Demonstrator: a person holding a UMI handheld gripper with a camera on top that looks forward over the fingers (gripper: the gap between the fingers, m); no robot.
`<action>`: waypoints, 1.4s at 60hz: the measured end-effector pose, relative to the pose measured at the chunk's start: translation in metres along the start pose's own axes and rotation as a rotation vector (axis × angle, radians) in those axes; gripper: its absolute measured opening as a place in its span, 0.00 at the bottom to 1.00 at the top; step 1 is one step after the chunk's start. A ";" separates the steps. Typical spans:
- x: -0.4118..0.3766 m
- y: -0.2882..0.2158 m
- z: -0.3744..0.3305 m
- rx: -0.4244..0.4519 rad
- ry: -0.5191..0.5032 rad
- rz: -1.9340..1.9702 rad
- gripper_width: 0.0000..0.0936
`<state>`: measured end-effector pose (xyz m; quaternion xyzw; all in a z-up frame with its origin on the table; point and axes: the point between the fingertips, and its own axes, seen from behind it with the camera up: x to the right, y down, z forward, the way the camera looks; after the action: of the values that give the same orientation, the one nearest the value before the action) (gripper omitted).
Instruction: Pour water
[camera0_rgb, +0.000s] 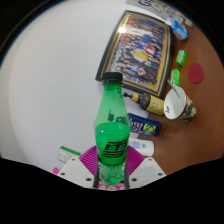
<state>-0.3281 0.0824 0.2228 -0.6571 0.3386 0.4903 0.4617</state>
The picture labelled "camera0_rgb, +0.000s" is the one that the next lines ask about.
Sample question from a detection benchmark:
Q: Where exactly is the dark blue pump bottle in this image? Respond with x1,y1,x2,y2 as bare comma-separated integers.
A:
127,112,162,137

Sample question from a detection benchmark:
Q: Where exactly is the grey spoon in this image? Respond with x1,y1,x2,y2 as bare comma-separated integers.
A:
166,79,185,101

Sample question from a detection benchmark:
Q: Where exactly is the flat round red coaster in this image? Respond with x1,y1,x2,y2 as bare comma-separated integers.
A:
187,62,205,84

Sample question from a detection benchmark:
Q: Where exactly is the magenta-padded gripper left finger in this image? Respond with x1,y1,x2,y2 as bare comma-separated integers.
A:
58,145,100,189

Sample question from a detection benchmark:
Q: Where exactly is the small green packet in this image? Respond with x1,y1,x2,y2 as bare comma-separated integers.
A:
175,49,188,68
170,68,181,87

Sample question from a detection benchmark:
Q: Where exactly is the dark amber pump bottle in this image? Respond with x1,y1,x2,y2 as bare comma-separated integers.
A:
123,92,166,117

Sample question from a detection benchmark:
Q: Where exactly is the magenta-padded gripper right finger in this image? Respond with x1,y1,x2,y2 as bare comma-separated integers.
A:
124,145,167,190

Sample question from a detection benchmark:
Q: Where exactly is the white bottle with blue cap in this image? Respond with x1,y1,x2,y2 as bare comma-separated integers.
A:
127,137,155,157

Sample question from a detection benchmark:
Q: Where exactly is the green plastic drink bottle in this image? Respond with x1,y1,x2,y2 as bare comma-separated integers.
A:
93,71,132,186

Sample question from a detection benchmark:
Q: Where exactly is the framed group picture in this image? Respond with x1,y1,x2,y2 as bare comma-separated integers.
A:
95,9,174,100

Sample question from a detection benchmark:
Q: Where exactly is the camouflage print cup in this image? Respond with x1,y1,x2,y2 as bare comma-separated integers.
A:
163,84,198,123

